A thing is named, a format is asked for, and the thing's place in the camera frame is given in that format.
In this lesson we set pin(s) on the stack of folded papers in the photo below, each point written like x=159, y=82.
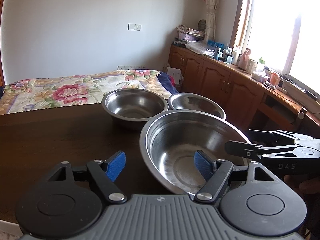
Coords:
x=186, y=34

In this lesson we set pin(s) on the patterned beige curtain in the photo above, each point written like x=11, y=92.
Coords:
x=211, y=12

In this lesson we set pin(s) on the wall socket strip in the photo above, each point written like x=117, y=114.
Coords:
x=130, y=67

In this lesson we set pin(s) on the white wall switch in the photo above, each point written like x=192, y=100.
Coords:
x=134, y=27

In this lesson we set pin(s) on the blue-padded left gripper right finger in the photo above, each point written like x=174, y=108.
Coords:
x=216, y=173

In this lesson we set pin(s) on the wooden framed window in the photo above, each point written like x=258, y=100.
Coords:
x=283, y=35

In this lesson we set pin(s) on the pink bottle on counter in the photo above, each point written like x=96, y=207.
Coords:
x=243, y=61

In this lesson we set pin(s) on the large stainless steel bowl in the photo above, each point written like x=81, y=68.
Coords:
x=169, y=141

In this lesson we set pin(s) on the white cardboard box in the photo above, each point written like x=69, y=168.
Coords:
x=175, y=73

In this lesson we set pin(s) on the clear plastic bag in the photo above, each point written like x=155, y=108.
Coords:
x=200, y=47

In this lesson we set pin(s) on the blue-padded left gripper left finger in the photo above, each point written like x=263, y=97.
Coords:
x=101, y=177

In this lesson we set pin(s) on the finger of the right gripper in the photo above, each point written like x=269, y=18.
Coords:
x=253, y=151
x=265, y=136

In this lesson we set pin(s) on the wooden cabinet row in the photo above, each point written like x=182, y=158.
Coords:
x=248, y=104

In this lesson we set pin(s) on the small stainless steel bowl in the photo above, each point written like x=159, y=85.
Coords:
x=195, y=102

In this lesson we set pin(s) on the floral bed quilt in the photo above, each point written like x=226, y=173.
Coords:
x=34, y=94

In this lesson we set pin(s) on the medium stainless steel bowl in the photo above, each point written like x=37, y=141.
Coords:
x=133, y=107

